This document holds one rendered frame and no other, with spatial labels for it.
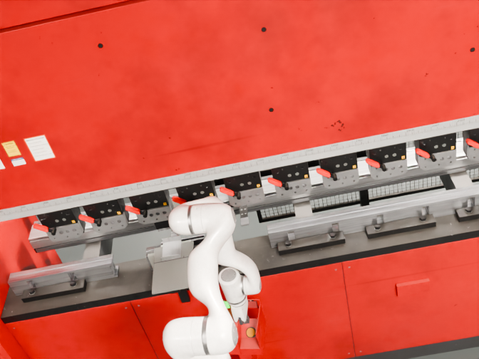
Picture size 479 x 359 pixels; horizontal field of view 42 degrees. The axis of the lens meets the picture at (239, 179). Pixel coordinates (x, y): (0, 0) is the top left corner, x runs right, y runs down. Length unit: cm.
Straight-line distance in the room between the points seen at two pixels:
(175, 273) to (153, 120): 71
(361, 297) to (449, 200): 61
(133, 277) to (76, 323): 35
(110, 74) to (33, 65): 26
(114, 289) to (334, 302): 102
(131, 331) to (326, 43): 165
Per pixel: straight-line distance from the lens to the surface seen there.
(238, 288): 245
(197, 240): 284
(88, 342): 321
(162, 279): 273
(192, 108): 237
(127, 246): 445
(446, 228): 289
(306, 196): 304
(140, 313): 301
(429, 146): 264
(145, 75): 230
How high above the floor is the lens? 294
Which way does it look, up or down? 39 degrees down
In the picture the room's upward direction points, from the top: 15 degrees counter-clockwise
